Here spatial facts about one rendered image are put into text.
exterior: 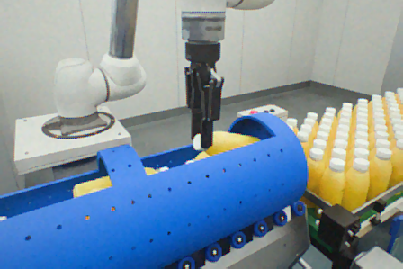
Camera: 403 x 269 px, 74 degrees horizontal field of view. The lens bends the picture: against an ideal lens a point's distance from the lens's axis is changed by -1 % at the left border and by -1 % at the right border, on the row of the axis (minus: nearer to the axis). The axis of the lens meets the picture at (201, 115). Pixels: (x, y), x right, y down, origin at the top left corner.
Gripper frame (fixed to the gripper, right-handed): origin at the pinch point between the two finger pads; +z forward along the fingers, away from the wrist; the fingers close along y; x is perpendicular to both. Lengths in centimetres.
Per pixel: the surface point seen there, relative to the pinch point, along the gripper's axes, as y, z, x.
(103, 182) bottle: 0.7, 6.2, -23.4
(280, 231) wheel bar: 11.1, 31.7, 19.8
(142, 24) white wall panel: -286, -9, 84
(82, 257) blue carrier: 13.0, 10.9, -29.9
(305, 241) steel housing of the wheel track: 13, 39, 29
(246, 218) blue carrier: 13.7, 17.5, 3.9
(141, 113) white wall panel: -285, 107, 74
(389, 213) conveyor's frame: 22, 34, 58
